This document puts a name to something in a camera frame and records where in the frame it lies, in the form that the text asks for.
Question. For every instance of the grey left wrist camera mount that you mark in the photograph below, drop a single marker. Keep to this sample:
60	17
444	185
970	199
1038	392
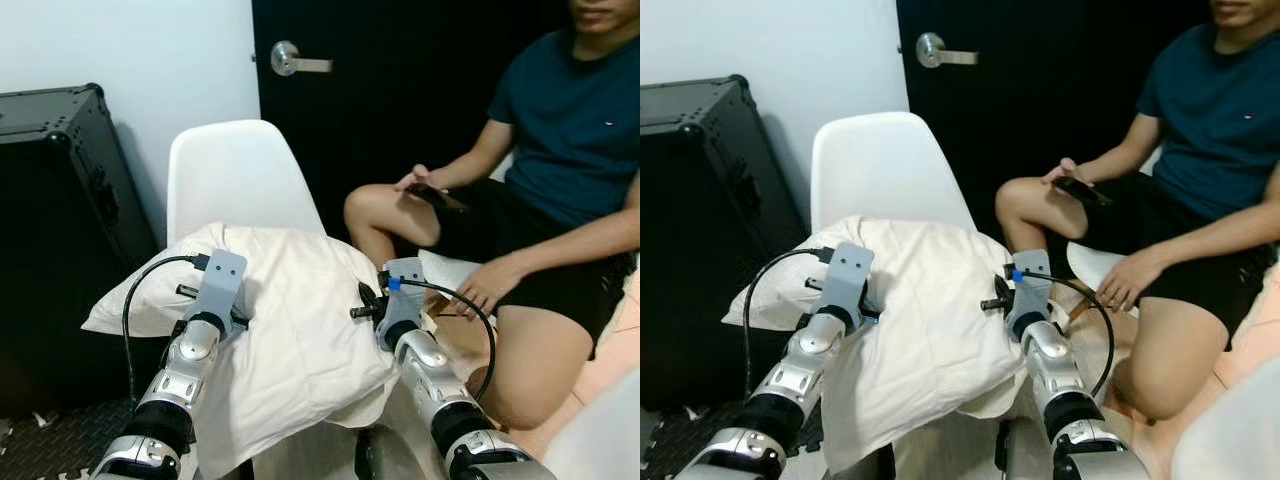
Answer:
850	272
222	280

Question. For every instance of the black flight case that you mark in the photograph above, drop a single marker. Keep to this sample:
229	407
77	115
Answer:
60	220
700	220

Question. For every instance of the person's left forearm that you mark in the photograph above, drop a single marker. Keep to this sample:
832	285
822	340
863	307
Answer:
1220	230
580	235

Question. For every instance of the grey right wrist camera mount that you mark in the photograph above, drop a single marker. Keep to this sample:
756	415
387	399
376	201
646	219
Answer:
1030	300
410	310

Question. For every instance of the person's right forearm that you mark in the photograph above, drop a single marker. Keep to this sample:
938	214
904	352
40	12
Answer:
1115	155
465	160

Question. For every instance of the person in blue t-shirt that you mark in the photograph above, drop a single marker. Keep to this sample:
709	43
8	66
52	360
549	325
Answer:
570	130
1210	120

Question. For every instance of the black smartphone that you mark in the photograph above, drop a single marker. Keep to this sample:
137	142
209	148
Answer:
1090	193
445	200

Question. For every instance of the black foam floor mat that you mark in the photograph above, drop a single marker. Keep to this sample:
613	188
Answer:
680	440
50	445

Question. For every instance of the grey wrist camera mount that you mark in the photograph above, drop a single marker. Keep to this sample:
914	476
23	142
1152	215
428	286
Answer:
850	272
222	280
410	310
1030	300

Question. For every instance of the grey robot right leg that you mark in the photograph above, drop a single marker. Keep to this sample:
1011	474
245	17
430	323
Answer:
1030	460
400	460

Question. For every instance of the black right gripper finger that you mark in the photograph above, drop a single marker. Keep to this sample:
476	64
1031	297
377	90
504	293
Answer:
1009	278
369	295

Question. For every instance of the black door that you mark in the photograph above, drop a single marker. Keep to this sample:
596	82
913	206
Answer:
1050	90
400	80

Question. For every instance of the cream bed pillow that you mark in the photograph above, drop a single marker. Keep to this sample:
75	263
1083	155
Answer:
300	320
930	320

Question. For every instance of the person's left hand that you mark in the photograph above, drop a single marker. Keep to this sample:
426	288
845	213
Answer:
490	283
1130	277

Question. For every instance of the person's right hand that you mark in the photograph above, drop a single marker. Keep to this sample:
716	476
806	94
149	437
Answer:
1067	172
418	180

